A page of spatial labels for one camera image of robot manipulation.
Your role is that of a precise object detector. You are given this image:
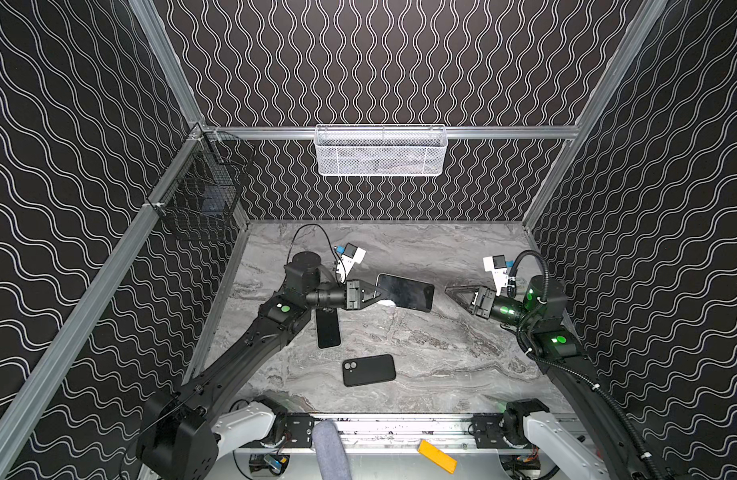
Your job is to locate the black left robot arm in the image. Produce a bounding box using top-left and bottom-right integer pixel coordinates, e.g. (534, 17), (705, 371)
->
(134, 251), (391, 479)

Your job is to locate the blue phone black screen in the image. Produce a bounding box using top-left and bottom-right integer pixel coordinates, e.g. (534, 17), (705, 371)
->
(316, 308), (342, 349)

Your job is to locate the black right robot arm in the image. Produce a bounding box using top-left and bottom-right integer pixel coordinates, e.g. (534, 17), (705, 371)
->
(446, 275), (668, 479)

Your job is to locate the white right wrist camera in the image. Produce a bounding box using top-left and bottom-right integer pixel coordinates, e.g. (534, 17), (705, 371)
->
(483, 255), (513, 293)

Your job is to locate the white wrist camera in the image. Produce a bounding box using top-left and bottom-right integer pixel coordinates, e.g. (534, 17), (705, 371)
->
(483, 255), (513, 293)
(336, 243), (366, 283)

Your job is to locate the grey cloth front rail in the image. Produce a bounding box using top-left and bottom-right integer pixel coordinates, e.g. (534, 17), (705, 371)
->
(312, 420), (352, 480)

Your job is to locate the yellow plastic piece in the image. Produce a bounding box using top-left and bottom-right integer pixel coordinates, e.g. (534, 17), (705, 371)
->
(418, 440), (458, 474)

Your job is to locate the white wire mesh basket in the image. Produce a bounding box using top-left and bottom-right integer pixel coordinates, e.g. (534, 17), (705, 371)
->
(314, 124), (449, 177)

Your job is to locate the black wire mesh basket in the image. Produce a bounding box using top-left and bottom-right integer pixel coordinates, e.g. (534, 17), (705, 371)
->
(152, 123), (256, 245)

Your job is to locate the black phone case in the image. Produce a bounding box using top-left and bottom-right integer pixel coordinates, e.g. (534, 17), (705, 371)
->
(342, 354), (397, 387)

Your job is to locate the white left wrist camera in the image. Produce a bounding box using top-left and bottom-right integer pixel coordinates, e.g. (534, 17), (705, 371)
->
(336, 243), (366, 283)

